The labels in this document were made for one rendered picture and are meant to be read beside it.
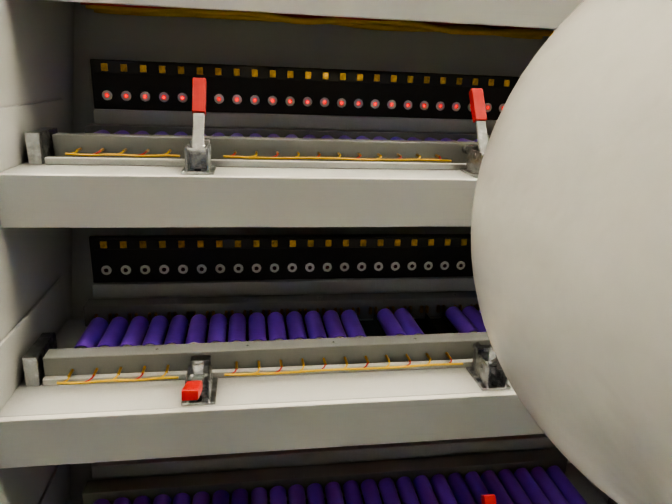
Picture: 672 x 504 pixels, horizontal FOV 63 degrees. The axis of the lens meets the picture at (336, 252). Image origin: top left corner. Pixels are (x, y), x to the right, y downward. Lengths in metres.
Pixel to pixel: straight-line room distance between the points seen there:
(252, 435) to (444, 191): 0.27
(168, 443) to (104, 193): 0.22
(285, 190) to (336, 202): 0.05
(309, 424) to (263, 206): 0.19
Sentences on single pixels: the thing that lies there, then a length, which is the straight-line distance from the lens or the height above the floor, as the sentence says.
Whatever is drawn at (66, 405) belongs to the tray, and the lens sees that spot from 0.52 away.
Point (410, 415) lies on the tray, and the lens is 0.51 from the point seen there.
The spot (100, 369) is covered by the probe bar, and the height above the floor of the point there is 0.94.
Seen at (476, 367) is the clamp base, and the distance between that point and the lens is 0.55.
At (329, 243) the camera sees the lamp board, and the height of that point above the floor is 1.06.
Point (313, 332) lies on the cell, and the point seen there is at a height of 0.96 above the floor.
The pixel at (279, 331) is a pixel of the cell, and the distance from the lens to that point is 0.57.
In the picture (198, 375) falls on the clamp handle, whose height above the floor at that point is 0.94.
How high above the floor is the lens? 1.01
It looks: 3 degrees up
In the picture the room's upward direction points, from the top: 1 degrees counter-clockwise
